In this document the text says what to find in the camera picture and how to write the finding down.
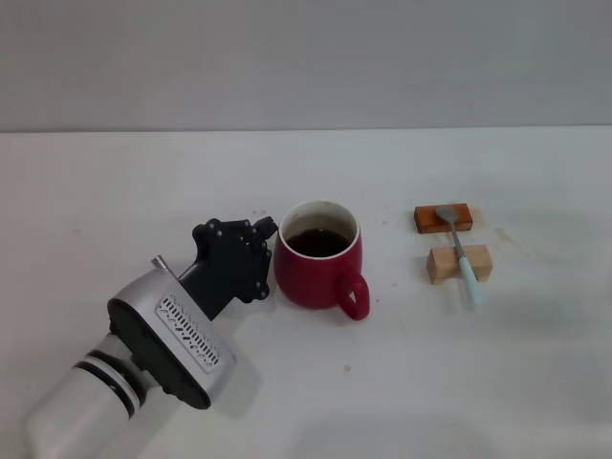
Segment red ceramic coffee cup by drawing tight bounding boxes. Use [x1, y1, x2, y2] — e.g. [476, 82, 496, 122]
[273, 199, 372, 322]

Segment left wrist camera silver housing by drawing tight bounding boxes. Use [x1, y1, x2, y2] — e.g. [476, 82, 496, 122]
[106, 267, 238, 410]

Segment dark brown wooden block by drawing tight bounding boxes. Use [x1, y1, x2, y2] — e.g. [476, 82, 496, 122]
[413, 203, 474, 235]

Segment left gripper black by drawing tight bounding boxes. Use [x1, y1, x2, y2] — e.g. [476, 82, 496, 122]
[179, 215, 279, 321]

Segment metal spoon with blue handle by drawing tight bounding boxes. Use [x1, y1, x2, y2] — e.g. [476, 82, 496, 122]
[433, 204, 487, 308]

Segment left wrist silver cable connector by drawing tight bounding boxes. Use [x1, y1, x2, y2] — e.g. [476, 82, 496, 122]
[151, 255, 190, 283]

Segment light wooden spoon rest block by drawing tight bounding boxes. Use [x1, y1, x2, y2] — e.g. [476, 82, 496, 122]
[426, 244, 492, 286]

